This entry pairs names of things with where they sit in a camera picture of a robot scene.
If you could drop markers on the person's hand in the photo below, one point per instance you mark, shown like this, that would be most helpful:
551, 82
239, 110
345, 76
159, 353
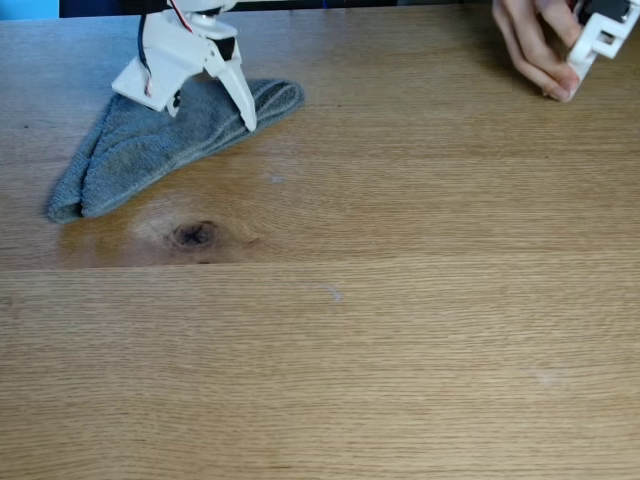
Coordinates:
535, 40

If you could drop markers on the light blue background object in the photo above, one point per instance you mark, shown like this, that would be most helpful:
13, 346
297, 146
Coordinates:
27, 7

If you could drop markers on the grey terry cloth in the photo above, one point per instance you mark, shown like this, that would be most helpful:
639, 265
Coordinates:
130, 160

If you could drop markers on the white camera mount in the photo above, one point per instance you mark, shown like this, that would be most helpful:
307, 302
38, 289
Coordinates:
150, 85

